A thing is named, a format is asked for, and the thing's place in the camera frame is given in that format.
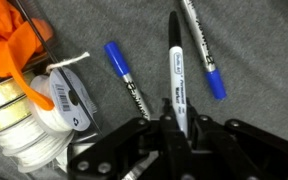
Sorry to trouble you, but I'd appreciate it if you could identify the orange tissue cloth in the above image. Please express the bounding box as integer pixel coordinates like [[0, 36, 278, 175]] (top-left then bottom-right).
[[0, 0, 56, 112]]

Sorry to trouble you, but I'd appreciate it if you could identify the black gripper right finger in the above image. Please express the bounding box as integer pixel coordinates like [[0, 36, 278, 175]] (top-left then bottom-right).
[[186, 99, 288, 180]]

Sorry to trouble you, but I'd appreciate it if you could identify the white marker with black cap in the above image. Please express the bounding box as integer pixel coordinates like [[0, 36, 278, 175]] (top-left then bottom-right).
[[168, 10, 189, 138]]

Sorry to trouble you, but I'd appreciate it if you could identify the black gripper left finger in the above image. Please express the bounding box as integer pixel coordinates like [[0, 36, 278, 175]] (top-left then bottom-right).
[[67, 98, 192, 180]]

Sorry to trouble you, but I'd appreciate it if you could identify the gold ribbon spool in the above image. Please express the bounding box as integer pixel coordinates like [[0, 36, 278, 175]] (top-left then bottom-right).
[[0, 71, 35, 134]]

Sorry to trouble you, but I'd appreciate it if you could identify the silver marker with blue cap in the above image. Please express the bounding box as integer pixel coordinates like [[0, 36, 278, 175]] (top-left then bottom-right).
[[103, 40, 152, 121], [179, 0, 228, 101]]

